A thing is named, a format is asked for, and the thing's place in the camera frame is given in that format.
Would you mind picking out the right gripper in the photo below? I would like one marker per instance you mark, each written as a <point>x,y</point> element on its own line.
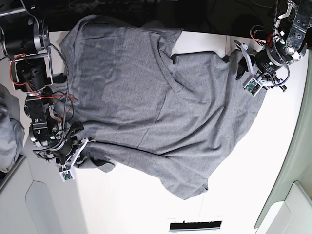
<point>70,152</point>

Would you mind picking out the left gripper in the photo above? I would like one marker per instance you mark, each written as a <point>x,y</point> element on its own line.
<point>263,65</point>

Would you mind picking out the grey t-shirt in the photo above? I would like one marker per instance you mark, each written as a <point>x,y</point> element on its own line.
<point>174,117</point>

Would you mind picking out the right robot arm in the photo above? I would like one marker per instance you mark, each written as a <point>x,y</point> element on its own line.
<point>49,103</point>

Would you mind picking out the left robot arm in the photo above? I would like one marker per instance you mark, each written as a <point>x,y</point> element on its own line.
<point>284,45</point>

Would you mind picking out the grey clothes pile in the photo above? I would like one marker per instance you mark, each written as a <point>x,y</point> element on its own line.
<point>11,130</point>

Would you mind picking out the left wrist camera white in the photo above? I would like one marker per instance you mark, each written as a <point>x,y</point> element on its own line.
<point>252,86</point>

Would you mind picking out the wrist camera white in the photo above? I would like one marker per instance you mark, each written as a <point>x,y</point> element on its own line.
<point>252,86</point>
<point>66,174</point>

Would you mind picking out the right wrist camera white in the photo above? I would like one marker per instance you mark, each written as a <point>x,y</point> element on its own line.
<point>66,174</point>

